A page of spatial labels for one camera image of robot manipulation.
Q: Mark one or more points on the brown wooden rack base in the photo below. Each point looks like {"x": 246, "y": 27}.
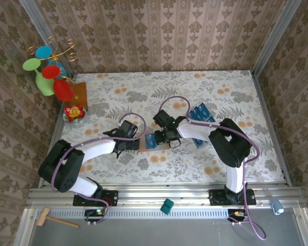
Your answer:
{"x": 80, "y": 93}

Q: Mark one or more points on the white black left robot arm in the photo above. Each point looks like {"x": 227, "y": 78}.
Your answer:
{"x": 97, "y": 151}

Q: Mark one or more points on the small dark green box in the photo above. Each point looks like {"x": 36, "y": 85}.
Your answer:
{"x": 167, "y": 206}

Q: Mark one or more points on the red plastic wine glass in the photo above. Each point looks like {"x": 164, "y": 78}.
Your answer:
{"x": 64, "y": 89}

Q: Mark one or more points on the grey metal sheet panel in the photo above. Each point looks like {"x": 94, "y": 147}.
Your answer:
{"x": 169, "y": 230}

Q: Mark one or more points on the pink leather card holder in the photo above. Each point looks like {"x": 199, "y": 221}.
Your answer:
{"x": 141, "y": 147}

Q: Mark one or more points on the small wooden mallet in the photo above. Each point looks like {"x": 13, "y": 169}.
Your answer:
{"x": 42, "y": 217}

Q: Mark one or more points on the blue plastic wine glass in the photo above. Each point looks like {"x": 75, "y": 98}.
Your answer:
{"x": 43, "y": 52}

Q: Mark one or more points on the green plastic wine glass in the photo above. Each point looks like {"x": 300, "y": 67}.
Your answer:
{"x": 45, "y": 85}

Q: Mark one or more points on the wide aluminium frame rail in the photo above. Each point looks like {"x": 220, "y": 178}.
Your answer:
{"x": 143, "y": 194}

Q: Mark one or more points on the clear glass bowl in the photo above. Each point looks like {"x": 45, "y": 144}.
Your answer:
{"x": 79, "y": 120}

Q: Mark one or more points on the aluminium corner post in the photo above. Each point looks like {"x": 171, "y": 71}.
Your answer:
{"x": 281, "y": 25}
{"x": 40, "y": 25}

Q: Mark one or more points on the red yellow snack packet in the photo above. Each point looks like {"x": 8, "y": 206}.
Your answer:
{"x": 73, "y": 112}

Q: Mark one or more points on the grey white clamp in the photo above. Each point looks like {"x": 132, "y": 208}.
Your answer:
{"x": 277, "y": 207}

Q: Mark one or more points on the aluminium table side rail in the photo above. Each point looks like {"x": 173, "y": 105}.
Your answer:
{"x": 57, "y": 128}
{"x": 271, "y": 128}

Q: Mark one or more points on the floral patterned table cover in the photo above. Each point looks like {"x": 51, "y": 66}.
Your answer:
{"x": 143, "y": 84}

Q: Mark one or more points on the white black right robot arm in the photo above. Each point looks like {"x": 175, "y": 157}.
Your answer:
{"x": 195, "y": 130}

